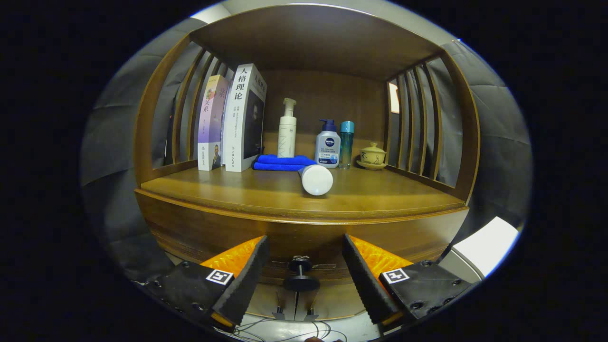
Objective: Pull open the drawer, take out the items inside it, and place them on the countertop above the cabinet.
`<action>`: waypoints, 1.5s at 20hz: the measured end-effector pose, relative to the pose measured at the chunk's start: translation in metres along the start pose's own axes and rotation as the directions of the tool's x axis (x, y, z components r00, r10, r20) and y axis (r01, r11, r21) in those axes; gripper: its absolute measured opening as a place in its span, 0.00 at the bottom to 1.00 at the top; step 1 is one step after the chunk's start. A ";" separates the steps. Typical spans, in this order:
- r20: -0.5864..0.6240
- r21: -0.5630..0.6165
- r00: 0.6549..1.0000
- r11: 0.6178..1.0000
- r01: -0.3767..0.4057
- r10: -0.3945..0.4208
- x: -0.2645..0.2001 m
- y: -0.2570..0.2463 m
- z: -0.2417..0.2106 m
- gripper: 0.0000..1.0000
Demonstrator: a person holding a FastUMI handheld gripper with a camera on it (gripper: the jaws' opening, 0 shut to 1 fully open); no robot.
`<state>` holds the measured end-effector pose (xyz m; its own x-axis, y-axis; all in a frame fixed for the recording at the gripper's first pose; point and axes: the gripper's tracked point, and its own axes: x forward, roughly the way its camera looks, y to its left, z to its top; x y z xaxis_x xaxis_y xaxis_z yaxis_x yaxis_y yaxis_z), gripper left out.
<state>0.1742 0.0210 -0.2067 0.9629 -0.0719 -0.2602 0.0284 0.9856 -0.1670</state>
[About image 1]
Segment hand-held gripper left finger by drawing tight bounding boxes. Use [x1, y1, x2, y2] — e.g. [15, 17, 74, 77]
[142, 235, 271, 333]

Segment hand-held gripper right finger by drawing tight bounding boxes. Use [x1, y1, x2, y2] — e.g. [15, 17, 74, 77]
[341, 234, 475, 333]

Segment brown wooden drawer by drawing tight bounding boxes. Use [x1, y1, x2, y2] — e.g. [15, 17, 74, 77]
[134, 189, 471, 293]

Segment white green tube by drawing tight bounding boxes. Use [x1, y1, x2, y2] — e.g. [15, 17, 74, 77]
[298, 164, 334, 196]

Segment wooden countertop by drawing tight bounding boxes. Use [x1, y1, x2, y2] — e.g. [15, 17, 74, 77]
[140, 164, 467, 221]

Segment brown wooden cabinet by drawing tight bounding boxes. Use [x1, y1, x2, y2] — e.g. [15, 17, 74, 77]
[133, 4, 481, 323]

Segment blue folded cloth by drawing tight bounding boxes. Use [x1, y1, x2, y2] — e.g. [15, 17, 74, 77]
[253, 154, 318, 171]

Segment yellow lidded teacup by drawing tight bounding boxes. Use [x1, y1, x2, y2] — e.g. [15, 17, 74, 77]
[360, 142, 386, 165]

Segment white blue-capped pump bottle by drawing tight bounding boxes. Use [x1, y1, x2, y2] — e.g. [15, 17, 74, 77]
[315, 119, 342, 169]

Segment teal glass bottle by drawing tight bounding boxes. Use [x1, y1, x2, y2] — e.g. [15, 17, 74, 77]
[339, 121, 355, 170]

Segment purple book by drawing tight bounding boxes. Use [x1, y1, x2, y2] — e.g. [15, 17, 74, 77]
[197, 75, 230, 171]

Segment white book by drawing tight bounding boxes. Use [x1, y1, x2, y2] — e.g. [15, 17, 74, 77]
[222, 63, 268, 172]

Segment black floor cables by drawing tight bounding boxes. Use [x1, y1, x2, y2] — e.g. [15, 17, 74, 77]
[233, 317, 352, 342]

